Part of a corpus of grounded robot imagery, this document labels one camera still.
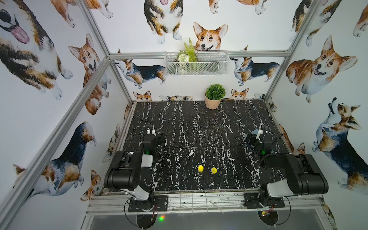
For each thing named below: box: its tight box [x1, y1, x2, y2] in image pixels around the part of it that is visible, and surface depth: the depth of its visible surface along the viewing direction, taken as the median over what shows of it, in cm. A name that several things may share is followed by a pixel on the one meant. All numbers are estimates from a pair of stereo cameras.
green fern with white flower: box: [176, 37, 199, 75], surface depth 85 cm
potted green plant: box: [204, 83, 227, 110], surface depth 109 cm
